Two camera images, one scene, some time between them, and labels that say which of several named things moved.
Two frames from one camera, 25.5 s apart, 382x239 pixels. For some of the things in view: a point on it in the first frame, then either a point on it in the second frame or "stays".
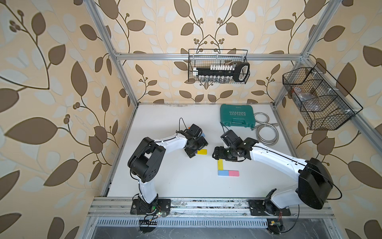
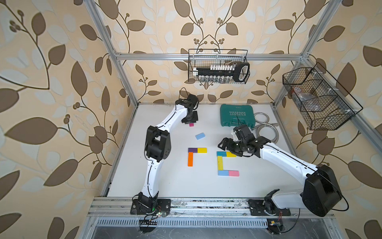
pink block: (233, 173) stays
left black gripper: (202, 144) → (196, 118)
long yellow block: (220, 164) stays
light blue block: (223, 173) stays
